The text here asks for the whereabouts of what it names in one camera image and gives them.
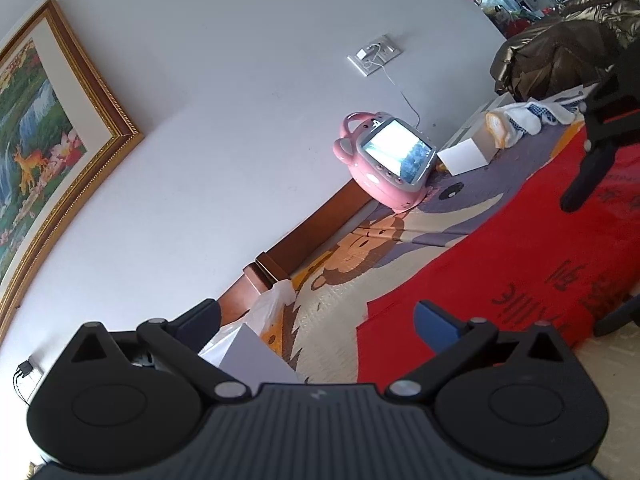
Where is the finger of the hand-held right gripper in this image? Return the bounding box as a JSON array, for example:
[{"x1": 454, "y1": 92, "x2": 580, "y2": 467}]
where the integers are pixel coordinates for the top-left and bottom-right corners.
[
  {"x1": 560, "y1": 52, "x2": 640, "y2": 213},
  {"x1": 592, "y1": 294, "x2": 640, "y2": 338}
]

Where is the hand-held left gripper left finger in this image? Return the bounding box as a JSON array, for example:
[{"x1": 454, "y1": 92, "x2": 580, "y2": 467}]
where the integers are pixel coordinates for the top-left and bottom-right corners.
[{"x1": 69, "y1": 299, "x2": 251, "y2": 403}]

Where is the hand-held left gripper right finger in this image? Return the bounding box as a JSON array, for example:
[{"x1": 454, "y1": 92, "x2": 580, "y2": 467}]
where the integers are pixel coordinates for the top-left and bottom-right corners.
[{"x1": 385, "y1": 300, "x2": 576, "y2": 403}]

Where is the white shoe box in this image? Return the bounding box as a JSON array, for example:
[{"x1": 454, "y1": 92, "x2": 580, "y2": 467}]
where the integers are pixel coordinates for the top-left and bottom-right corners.
[{"x1": 197, "y1": 322, "x2": 311, "y2": 386}]

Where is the red shopping bag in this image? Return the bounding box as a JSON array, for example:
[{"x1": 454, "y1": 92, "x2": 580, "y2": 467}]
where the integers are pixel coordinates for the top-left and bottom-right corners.
[{"x1": 356, "y1": 122, "x2": 640, "y2": 386}]

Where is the clear plastic bag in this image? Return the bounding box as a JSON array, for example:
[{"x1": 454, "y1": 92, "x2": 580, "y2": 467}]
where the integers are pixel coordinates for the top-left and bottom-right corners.
[{"x1": 200, "y1": 280, "x2": 296, "y2": 356}]

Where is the white blue cloth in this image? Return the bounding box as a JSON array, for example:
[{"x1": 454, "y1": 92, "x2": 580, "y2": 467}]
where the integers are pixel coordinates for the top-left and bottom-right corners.
[{"x1": 486, "y1": 100, "x2": 586, "y2": 150}]

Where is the brown shiny jacket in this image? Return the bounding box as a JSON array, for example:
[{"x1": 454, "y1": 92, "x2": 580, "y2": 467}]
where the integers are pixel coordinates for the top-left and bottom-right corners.
[{"x1": 490, "y1": 0, "x2": 640, "y2": 103}]

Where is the wooden headboard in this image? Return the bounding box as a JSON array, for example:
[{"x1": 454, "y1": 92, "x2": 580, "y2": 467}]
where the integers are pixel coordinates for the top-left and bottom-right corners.
[{"x1": 220, "y1": 180, "x2": 376, "y2": 328}]

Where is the small white carton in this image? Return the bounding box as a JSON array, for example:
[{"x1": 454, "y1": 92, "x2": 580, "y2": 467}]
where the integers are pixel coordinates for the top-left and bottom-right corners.
[{"x1": 437, "y1": 92, "x2": 516, "y2": 177}]

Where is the pink bear tablet toy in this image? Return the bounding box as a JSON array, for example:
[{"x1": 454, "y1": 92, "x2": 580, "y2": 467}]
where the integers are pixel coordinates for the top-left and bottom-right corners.
[{"x1": 333, "y1": 111, "x2": 438, "y2": 210}]

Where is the gold framed landscape painting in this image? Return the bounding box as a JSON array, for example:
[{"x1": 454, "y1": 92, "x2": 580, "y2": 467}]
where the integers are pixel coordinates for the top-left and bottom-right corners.
[{"x1": 0, "y1": 0, "x2": 146, "y2": 331}]

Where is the wall socket with black charger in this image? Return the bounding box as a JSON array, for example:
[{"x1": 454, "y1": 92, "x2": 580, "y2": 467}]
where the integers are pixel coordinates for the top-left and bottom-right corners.
[{"x1": 14, "y1": 357, "x2": 43, "y2": 403}]

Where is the white charging cable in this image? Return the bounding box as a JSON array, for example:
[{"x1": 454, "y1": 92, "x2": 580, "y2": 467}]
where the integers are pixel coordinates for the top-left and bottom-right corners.
[{"x1": 364, "y1": 46, "x2": 423, "y2": 132}]

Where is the white wall socket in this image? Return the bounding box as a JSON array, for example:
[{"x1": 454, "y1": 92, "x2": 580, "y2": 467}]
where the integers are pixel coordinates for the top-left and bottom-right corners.
[{"x1": 347, "y1": 34, "x2": 402, "y2": 77}]

